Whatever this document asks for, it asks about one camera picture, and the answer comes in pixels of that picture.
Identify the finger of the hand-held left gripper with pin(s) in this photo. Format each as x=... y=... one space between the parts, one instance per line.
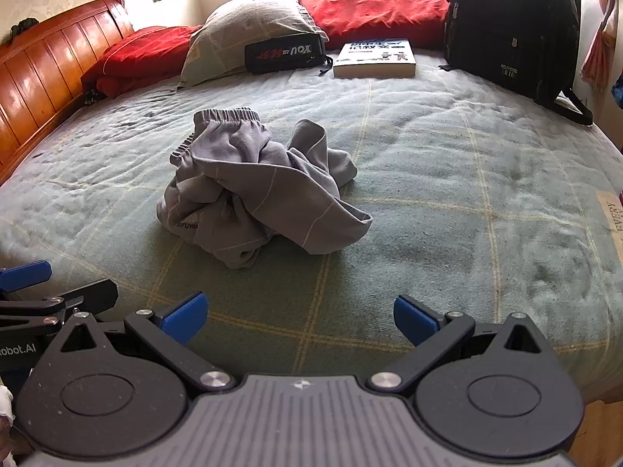
x=73 y=296
x=24 y=272

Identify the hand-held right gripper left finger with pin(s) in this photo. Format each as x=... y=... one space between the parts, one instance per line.
x=185 y=314

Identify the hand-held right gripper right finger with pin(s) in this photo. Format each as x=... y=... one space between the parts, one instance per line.
x=413 y=318

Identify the grey pants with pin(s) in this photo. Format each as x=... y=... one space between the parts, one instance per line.
x=253 y=189

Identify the green plaid blanket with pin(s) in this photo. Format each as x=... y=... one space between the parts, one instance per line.
x=438 y=180

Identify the dark patterned cloth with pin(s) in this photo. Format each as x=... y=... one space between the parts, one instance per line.
x=91 y=96

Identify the wooden headboard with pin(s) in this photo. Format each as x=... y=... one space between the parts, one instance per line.
x=48 y=73

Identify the dark object on headboard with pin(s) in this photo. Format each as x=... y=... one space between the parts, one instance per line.
x=23 y=25

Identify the white and blue book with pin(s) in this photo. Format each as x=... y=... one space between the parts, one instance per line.
x=375 y=56

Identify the black pouch with red print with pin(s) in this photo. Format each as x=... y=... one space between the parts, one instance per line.
x=287 y=53

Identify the grey green pillow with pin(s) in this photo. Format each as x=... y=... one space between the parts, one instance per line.
x=243 y=24

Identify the blue bag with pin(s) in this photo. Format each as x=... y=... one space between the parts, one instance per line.
x=617 y=91

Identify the black backpack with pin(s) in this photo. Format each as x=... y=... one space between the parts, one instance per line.
x=506 y=19

